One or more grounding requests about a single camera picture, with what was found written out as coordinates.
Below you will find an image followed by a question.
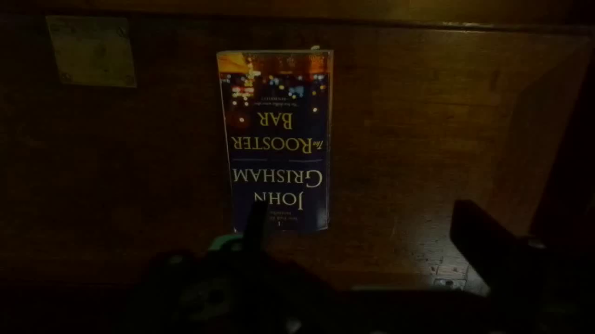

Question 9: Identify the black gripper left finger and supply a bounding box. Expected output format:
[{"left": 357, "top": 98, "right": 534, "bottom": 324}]
[{"left": 244, "top": 196, "right": 270, "bottom": 252}]

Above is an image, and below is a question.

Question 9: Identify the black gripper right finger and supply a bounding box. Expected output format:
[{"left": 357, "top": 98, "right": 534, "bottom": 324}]
[{"left": 448, "top": 198, "right": 549, "bottom": 298}]

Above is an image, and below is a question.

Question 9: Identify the blue paperback Grisham book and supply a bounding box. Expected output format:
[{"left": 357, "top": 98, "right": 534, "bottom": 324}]
[{"left": 214, "top": 44, "right": 335, "bottom": 235}]

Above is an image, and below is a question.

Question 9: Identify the yellow sticky note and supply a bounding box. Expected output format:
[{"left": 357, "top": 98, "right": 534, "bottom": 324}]
[{"left": 45, "top": 14, "right": 138, "bottom": 88}]

